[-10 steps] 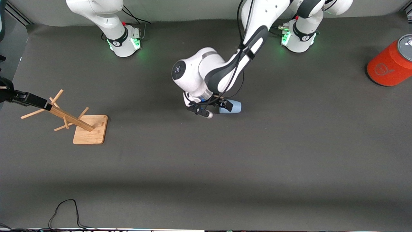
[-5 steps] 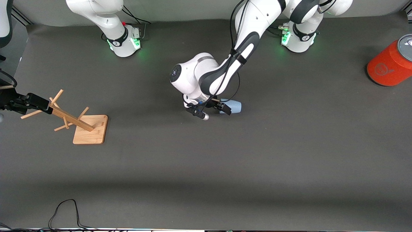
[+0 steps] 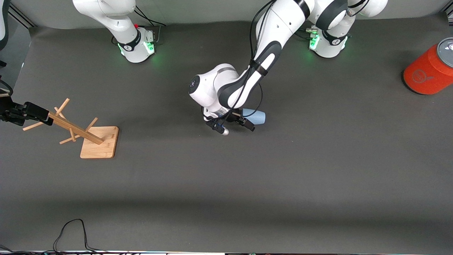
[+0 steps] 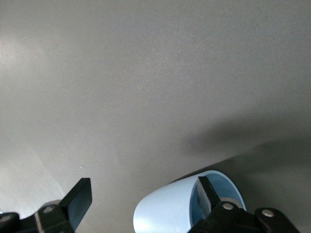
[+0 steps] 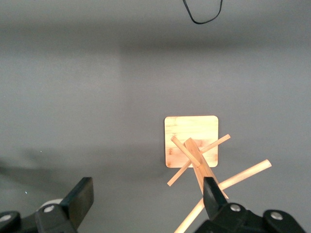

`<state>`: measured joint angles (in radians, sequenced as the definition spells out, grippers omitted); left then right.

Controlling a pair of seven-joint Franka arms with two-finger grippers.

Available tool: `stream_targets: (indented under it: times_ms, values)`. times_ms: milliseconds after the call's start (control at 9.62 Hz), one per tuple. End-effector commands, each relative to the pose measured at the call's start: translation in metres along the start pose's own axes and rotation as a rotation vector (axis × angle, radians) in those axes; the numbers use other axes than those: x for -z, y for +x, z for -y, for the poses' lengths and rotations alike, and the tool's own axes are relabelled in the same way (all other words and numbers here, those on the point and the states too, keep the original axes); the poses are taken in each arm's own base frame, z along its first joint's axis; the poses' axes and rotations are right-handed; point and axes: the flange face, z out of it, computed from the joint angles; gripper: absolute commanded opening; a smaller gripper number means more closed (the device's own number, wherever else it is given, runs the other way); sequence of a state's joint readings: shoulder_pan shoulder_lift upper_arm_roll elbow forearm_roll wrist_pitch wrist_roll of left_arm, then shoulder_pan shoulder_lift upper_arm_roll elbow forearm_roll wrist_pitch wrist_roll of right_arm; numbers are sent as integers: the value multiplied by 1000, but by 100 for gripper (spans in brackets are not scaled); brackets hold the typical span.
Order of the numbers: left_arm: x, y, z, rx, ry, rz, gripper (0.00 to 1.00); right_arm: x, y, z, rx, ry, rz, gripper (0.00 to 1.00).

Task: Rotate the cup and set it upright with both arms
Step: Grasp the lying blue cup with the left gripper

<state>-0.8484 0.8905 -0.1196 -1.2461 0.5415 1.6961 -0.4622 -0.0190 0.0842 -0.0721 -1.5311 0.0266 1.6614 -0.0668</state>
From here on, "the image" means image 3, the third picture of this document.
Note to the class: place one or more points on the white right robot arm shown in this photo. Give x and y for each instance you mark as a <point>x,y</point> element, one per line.
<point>120,24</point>

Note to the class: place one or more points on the light blue cup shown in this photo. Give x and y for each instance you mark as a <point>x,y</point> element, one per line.
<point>256,116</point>

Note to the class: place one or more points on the black frame rail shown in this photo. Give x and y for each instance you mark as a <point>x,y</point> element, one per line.
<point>24,19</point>

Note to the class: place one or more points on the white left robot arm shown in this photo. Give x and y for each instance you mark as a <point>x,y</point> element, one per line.
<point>279,24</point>

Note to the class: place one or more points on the dark grey table cloth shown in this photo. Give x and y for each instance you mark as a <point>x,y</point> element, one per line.
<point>226,170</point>

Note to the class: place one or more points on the wooden mug tree rack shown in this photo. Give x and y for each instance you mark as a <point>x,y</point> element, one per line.
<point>99,145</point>

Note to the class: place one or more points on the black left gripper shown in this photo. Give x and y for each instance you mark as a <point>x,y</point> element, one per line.
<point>238,119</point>

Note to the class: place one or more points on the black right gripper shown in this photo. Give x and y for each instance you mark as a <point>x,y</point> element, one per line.
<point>16,112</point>

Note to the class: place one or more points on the orange cylindrical can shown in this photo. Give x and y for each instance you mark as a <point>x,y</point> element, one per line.
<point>428,74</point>

